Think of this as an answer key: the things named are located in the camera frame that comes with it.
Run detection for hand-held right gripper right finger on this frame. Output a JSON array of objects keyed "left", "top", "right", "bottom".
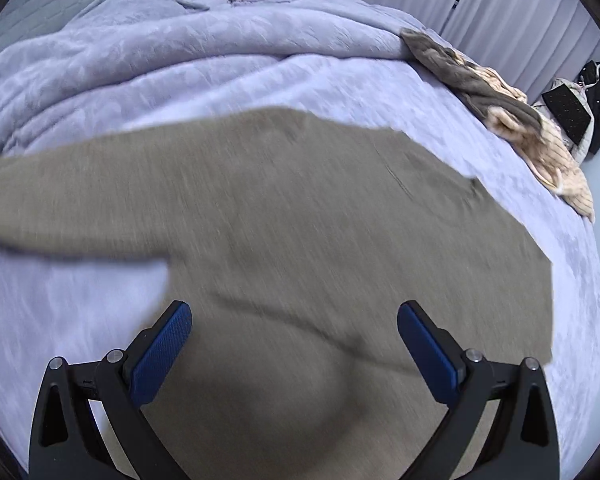
[{"left": 396, "top": 300, "right": 561, "bottom": 480}]

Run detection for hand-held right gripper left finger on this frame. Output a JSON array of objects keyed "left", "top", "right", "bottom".
[{"left": 27, "top": 300, "right": 193, "bottom": 480}]

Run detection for brown fuzzy sweater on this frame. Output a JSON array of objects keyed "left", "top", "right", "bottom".
[{"left": 0, "top": 106, "right": 554, "bottom": 480}]

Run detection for grey and cream clothes pile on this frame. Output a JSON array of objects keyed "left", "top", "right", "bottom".
[{"left": 452, "top": 50, "right": 596, "bottom": 223}]

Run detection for grey quilted headboard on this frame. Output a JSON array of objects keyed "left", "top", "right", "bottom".
[{"left": 0, "top": 0, "right": 148, "bottom": 53}]

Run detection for lavender embossed quilt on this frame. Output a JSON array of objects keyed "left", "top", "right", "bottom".
[{"left": 0, "top": 0, "right": 433, "bottom": 161}]

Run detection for black glitter garment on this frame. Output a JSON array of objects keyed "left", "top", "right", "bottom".
[{"left": 541, "top": 82, "right": 595, "bottom": 146}]

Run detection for grey-brown fleece garment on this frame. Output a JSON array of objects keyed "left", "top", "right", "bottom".
[{"left": 400, "top": 27, "right": 543, "bottom": 133}]

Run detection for lavender plush bed sheet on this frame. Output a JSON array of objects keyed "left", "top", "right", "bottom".
[{"left": 0, "top": 52, "right": 600, "bottom": 480}]

